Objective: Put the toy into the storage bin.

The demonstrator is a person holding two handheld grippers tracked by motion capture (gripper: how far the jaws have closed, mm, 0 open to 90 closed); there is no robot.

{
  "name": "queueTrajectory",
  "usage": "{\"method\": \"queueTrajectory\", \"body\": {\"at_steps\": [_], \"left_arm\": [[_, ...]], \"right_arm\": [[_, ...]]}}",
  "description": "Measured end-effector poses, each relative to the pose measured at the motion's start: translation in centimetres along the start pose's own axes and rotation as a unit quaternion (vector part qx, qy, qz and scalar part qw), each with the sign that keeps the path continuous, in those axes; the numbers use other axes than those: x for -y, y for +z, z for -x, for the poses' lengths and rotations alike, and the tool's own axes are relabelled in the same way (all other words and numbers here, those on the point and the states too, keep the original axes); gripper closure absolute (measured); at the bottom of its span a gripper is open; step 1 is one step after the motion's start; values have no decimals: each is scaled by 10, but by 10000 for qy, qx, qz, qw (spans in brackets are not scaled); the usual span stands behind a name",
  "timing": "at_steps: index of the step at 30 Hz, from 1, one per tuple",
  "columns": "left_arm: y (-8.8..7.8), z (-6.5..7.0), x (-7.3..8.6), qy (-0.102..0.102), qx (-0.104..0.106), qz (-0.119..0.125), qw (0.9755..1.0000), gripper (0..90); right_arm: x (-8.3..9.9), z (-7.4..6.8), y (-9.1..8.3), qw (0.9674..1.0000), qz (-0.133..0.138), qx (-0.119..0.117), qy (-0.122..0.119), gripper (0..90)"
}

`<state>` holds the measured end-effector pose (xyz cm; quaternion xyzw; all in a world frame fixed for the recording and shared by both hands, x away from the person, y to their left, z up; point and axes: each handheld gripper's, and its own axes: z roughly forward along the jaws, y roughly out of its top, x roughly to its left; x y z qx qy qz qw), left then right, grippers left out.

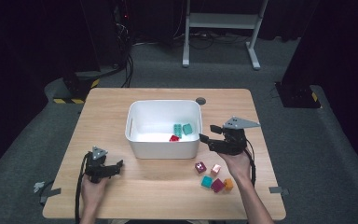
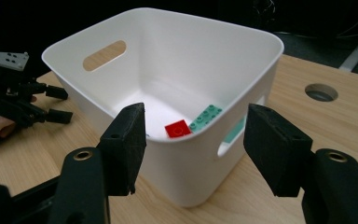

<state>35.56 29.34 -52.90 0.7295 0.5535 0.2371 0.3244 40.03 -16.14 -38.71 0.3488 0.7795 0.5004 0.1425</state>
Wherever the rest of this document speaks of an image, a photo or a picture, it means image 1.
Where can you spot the grey tape strip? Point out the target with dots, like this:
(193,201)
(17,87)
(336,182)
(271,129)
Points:
(278,190)
(51,193)

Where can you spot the long teal toy brick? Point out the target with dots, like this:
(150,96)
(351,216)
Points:
(177,130)

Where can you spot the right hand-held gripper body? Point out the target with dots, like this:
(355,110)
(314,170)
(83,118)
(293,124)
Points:
(234,141)

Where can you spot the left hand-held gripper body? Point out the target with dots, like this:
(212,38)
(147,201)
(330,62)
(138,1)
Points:
(94,165)

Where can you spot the teal square toy brick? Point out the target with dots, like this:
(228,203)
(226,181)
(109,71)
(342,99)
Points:
(206,182)
(187,129)

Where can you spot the person's right hand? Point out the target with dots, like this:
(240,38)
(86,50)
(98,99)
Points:
(236,166)

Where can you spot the plain magenta toy brick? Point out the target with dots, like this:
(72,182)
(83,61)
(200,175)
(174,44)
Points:
(217,185)

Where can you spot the orange toy brick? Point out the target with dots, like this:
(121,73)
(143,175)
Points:
(228,184)

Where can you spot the black yellow-striped stand base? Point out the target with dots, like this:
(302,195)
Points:
(295,96)
(74,86)

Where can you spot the white metal stand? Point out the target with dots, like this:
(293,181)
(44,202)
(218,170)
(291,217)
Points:
(223,21)

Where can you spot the person's left hand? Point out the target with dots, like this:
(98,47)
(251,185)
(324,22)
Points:
(90,194)

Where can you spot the pink toy brick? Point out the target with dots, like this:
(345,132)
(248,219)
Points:
(215,170)

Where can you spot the white plastic bin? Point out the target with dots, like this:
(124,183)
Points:
(164,150)

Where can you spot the dark curtain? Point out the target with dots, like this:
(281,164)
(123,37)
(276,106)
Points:
(338,46)
(28,46)

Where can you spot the red toy brick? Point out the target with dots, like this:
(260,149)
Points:
(174,138)

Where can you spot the magenta white-studded toy brick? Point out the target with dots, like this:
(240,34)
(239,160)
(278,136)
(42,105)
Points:
(200,167)

